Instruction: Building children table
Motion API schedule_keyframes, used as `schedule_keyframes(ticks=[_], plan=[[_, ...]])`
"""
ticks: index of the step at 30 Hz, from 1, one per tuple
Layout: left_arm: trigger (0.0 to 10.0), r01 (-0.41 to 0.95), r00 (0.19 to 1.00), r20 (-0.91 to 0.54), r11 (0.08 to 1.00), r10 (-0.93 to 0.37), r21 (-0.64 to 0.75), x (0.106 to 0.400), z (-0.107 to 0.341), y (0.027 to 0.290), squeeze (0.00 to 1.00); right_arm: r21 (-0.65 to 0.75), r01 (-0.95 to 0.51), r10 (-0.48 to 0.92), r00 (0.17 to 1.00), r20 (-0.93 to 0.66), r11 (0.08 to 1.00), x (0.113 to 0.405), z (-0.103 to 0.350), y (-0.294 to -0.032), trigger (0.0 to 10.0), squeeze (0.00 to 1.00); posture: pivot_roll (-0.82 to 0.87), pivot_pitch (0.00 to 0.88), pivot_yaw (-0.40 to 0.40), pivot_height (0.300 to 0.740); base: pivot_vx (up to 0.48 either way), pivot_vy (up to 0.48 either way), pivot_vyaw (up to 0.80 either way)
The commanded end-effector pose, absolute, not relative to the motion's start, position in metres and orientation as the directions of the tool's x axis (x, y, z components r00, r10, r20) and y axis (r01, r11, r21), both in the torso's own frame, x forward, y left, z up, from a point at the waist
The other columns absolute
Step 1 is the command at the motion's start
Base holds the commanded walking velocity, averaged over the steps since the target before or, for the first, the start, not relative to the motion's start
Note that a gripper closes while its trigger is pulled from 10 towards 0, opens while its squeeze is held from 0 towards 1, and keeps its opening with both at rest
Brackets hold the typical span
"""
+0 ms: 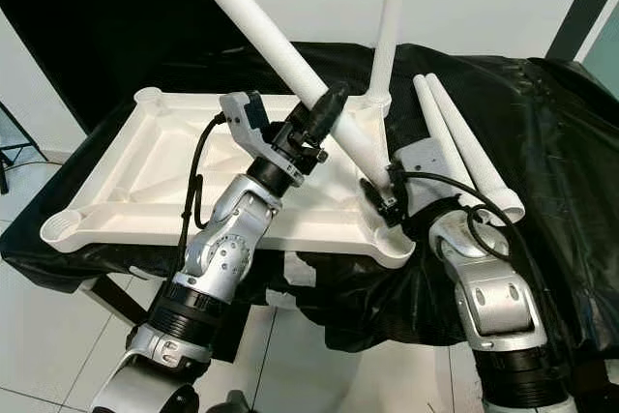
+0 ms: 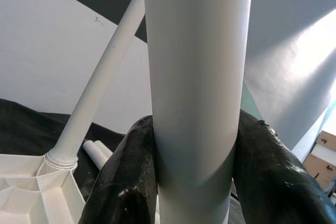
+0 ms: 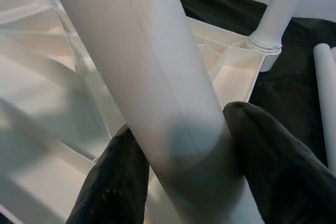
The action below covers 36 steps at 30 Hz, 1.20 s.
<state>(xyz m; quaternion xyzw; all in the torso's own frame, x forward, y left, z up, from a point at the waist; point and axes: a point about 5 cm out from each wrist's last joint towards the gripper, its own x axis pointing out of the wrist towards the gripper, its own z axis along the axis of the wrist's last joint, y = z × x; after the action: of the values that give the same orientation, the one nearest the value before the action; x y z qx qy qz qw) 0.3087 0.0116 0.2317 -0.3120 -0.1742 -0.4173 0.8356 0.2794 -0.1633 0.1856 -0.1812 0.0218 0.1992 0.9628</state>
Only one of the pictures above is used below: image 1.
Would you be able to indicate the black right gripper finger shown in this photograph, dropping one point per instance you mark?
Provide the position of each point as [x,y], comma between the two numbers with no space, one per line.
[372,198]

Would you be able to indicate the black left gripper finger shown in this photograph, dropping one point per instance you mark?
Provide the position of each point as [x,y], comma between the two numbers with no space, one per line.
[327,108]

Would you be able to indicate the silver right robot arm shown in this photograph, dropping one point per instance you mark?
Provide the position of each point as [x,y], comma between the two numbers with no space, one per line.
[493,287]

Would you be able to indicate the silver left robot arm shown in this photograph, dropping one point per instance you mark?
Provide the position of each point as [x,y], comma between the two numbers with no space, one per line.
[232,229]

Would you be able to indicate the black plastic cover sheet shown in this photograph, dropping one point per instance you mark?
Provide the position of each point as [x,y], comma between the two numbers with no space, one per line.
[571,142]

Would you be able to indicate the black tripod stand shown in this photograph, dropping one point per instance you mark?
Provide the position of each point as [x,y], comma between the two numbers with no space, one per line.
[10,157]

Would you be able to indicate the black door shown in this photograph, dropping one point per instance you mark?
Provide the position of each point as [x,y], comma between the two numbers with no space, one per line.
[97,16]

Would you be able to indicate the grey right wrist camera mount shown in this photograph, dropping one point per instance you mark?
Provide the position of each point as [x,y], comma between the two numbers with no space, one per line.
[421,162]

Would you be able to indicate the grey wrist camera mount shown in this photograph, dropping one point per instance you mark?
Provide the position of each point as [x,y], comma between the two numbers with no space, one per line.
[421,162]
[242,123]

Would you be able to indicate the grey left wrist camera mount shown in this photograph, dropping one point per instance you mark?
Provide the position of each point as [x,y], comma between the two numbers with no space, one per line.
[242,123]

